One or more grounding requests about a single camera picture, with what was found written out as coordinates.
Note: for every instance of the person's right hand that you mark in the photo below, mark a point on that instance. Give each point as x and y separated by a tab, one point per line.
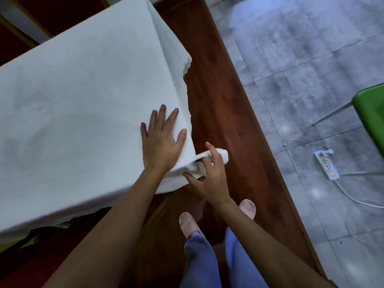
213	184

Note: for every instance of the person's left middle finger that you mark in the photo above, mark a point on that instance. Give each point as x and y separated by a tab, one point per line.
162	116

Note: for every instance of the person's left forearm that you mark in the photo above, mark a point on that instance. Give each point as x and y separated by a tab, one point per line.
114	230

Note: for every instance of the white power strip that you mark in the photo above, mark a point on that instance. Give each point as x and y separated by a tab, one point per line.
327	165

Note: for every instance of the pink slipper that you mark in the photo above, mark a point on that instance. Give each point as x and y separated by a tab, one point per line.
189	224
248	207

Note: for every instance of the white tablecloth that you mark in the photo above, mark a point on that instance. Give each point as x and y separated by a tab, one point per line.
75	101

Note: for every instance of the person's right middle finger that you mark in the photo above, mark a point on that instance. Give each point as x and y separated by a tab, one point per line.
214	154

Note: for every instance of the blue trousers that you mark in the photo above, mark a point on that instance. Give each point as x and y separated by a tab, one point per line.
198	260

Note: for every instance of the person's left little finger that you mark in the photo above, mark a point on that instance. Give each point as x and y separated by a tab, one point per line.
144	131

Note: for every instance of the person's left thumb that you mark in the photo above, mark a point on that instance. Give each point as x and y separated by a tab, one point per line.
181	137

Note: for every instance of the green chair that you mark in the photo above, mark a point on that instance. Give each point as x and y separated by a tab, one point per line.
372	113

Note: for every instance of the person's right thumb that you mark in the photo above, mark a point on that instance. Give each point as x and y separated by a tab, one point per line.
191	178

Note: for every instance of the person's right forearm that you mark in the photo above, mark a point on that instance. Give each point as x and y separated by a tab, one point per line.
264	251

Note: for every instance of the person's left hand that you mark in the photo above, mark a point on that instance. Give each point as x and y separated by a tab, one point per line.
159	146

